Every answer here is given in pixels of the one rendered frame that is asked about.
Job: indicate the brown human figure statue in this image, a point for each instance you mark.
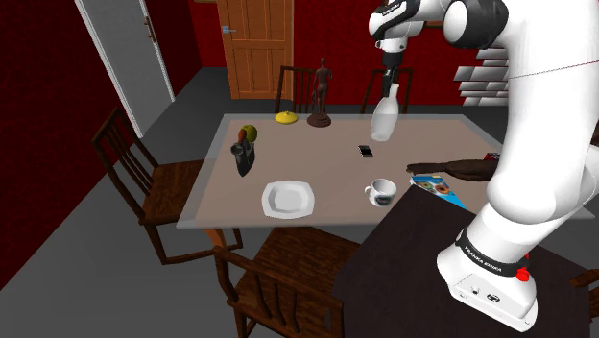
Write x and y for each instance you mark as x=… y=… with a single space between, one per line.
x=321 y=84

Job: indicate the dark wooden chair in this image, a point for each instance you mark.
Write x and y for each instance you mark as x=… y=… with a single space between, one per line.
x=290 y=267
x=168 y=187
x=406 y=89
x=299 y=86
x=590 y=292

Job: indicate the white square plate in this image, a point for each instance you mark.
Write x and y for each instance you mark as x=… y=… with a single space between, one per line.
x=288 y=200

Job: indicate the blue box with doughnut print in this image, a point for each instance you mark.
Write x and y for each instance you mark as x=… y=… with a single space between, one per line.
x=440 y=191

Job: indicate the yellow round lid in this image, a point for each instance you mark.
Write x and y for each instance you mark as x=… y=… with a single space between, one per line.
x=286 y=118

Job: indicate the white bottle vase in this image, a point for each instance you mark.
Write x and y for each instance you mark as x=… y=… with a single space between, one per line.
x=384 y=119

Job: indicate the black phone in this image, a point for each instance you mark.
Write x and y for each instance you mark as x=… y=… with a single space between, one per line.
x=365 y=151

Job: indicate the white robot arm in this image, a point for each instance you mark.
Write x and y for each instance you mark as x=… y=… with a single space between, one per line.
x=543 y=117

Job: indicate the grey door with white frame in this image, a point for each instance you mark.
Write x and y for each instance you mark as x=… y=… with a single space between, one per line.
x=126 y=56

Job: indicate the green yellow apple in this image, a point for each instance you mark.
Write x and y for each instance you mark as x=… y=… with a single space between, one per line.
x=251 y=133

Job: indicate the long dark brown wooden object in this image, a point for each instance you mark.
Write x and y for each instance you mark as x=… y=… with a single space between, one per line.
x=463 y=169

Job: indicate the small multicoloured cube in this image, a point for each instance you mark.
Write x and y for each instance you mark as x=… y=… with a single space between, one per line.
x=492 y=157

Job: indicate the orange wooden panel door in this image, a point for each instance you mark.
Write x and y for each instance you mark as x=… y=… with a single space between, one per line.
x=257 y=47

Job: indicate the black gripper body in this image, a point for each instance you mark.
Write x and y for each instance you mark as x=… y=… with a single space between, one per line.
x=392 y=63

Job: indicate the dark robot stand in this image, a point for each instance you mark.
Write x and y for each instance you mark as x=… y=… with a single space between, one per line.
x=402 y=281

